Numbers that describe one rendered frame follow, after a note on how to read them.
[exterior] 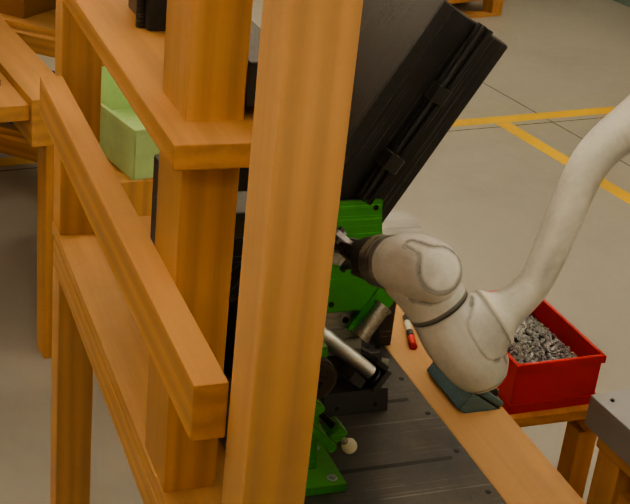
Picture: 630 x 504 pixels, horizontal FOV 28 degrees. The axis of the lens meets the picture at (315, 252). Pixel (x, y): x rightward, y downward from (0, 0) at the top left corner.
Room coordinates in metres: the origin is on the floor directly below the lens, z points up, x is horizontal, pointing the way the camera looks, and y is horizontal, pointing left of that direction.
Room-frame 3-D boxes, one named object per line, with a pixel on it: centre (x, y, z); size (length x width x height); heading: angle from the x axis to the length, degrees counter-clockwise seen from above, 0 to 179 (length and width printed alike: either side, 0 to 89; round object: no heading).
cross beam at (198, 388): (2.03, 0.37, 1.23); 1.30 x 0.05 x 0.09; 23
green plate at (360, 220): (2.13, -0.06, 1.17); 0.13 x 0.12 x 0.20; 23
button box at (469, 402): (2.12, -0.32, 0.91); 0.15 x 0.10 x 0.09; 23
